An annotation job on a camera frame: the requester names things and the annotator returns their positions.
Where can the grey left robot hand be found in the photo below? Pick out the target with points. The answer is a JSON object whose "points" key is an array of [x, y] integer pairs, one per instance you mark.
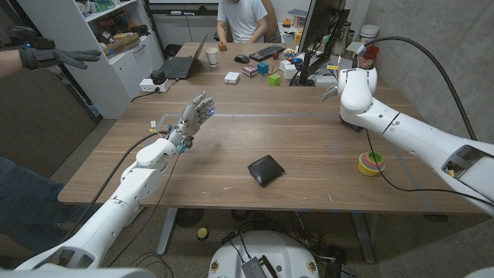
{"points": [[191, 117]]}

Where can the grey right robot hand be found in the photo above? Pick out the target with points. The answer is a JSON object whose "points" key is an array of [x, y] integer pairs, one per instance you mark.
{"points": [[331, 92]]}

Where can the operator gloved hand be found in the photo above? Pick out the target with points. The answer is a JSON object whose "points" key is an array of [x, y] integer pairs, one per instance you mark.
{"points": [[46, 56]]}

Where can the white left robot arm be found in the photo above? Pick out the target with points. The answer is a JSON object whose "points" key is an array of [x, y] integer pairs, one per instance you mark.
{"points": [[135, 185]]}

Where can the operator bare forearm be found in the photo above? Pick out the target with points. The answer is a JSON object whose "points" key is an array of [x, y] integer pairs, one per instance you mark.
{"points": [[8, 63]]}

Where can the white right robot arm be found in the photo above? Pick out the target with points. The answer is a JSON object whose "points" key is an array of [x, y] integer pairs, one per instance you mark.
{"points": [[405, 127]]}

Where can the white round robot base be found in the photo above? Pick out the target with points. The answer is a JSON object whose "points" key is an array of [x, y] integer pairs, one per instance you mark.
{"points": [[270, 247]]}

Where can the colourful toy blocks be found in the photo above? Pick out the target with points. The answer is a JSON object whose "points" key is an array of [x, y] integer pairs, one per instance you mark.
{"points": [[290, 55]]}

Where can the white paper cup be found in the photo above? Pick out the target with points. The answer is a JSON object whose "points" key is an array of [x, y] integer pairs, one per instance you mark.
{"points": [[211, 58]]}

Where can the orange toy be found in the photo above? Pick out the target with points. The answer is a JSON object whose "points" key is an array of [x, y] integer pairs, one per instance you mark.
{"points": [[286, 22]]}

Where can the black leather wallet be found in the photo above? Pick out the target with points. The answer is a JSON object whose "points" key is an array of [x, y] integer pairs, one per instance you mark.
{"points": [[265, 170]]}

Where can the flat white box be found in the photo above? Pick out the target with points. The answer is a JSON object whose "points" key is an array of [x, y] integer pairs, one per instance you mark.
{"points": [[326, 81]]}

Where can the white paper sheet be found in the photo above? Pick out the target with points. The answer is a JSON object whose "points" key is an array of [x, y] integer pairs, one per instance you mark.
{"points": [[332, 62]]}

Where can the black computer monitor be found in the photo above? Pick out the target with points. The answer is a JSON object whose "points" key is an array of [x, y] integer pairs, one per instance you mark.
{"points": [[320, 23], [306, 69]]}

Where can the white shelf cabinet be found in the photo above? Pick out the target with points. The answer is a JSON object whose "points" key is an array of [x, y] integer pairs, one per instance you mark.
{"points": [[77, 27]]}

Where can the white cardboard box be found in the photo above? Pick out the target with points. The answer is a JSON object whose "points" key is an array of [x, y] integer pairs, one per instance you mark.
{"points": [[290, 72], [284, 65]]}

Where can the black laptop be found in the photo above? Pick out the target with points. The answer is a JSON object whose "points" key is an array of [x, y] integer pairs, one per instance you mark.
{"points": [[179, 67]]}

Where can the black power adapter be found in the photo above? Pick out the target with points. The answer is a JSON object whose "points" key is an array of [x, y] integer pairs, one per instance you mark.
{"points": [[158, 77]]}

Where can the white power strip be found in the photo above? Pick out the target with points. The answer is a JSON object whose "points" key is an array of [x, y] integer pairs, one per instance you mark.
{"points": [[147, 86]]}

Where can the small white rounded box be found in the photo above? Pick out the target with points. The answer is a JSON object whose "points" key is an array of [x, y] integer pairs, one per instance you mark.
{"points": [[232, 77]]}

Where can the green cube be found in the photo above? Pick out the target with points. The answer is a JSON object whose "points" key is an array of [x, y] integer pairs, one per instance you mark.
{"points": [[274, 80]]}

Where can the yellow bottle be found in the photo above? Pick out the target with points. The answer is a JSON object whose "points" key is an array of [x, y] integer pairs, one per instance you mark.
{"points": [[298, 36]]}

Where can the long grey tape strip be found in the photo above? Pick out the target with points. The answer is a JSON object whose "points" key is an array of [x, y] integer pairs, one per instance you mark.
{"points": [[270, 115]]}

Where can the black bag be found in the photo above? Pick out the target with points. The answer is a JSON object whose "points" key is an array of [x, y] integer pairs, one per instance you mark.
{"points": [[172, 50]]}

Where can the white labelled canister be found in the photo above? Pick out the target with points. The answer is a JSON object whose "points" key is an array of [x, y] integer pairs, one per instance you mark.
{"points": [[369, 31]]}

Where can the blue cube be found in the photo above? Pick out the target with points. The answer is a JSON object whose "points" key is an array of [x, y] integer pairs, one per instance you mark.
{"points": [[262, 68]]}

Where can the pink card box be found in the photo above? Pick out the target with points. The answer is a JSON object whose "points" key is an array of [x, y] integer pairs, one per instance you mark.
{"points": [[250, 70]]}

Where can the black keyboard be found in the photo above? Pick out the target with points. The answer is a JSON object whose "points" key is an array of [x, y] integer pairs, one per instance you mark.
{"points": [[266, 53]]}

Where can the black computer mouse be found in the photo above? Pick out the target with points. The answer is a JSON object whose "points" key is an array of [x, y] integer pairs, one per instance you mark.
{"points": [[241, 59]]}

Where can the brown wooden block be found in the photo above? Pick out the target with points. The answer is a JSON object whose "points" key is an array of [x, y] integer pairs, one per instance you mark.
{"points": [[222, 46]]}

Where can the brown cardboard box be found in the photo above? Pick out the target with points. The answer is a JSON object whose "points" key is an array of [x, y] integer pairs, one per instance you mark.
{"points": [[123, 44]]}

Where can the white low cabinet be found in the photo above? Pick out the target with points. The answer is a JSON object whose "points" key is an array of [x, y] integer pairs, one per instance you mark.
{"points": [[185, 29]]}

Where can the brown office chair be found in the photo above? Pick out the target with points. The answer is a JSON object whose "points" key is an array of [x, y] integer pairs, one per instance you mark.
{"points": [[272, 21]]}

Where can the black round fan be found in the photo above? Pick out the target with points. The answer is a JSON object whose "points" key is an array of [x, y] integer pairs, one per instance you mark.
{"points": [[189, 217]]}

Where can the seated person in white t-shirt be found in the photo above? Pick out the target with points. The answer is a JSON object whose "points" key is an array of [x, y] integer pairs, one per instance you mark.
{"points": [[243, 19]]}

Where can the yellow ball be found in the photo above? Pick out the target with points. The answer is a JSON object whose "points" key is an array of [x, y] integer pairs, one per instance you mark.
{"points": [[202, 232]]}

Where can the white table leg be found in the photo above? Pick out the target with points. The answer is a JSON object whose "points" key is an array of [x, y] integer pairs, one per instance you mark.
{"points": [[363, 239], [168, 231]]}

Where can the short grey tape strip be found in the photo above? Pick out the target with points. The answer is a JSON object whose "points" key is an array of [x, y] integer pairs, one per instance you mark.
{"points": [[415, 179]]}

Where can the operator in blue jeans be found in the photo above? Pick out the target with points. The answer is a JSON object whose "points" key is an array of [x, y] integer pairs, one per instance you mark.
{"points": [[27, 197]]}

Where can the grey device on base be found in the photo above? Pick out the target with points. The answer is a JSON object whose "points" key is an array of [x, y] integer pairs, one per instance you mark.
{"points": [[254, 269]]}

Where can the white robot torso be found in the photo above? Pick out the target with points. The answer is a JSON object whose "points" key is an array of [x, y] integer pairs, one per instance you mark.
{"points": [[77, 273]]}

